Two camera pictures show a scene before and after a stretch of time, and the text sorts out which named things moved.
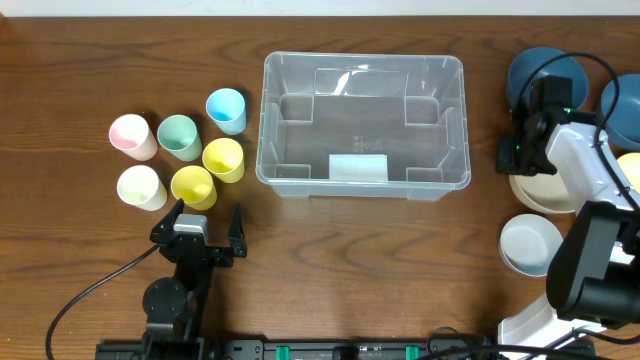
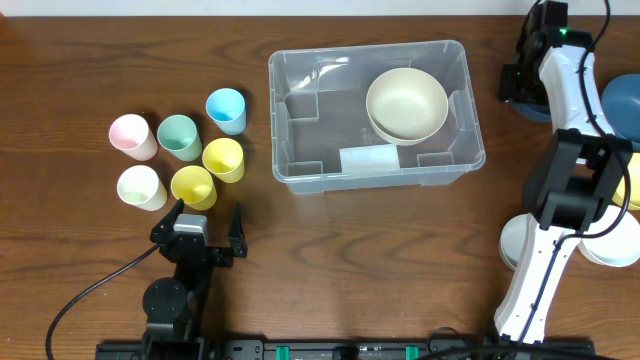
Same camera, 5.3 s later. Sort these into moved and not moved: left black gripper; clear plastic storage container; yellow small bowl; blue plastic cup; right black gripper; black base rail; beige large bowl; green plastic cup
Moved: beige large bowl; clear plastic storage container; right black gripper
Not moved: yellow small bowl; left black gripper; black base rail; green plastic cup; blue plastic cup
